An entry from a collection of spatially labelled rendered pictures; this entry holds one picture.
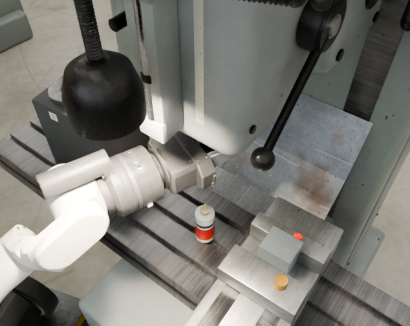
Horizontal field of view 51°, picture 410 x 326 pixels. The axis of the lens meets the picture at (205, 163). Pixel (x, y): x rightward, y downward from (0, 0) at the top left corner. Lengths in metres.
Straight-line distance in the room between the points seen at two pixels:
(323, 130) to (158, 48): 0.64
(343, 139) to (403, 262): 1.21
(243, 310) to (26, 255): 0.37
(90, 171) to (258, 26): 0.30
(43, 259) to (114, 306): 0.38
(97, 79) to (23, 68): 2.83
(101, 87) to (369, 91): 0.68
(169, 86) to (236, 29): 0.11
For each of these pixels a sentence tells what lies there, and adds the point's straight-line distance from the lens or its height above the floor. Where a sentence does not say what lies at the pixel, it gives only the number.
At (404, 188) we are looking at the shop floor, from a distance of 2.42.
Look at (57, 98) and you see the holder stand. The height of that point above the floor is 1.13.
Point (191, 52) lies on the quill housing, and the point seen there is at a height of 1.46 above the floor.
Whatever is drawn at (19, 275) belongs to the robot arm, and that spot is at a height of 1.18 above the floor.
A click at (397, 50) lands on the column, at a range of 0.89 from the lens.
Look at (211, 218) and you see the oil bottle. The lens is 0.85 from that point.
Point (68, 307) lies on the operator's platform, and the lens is 1.49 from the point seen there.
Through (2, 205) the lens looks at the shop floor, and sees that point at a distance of 2.35.
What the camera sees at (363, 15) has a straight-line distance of 0.68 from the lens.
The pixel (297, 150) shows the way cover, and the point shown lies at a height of 0.97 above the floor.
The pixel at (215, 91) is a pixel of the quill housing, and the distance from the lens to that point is 0.47.
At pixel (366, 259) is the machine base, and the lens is 1.85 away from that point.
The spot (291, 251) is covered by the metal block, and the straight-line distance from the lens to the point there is 0.76.
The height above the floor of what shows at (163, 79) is 1.43.
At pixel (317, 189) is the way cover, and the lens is 1.04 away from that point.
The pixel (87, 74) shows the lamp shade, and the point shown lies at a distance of 0.36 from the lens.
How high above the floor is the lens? 1.71
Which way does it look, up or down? 48 degrees down
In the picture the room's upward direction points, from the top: straight up
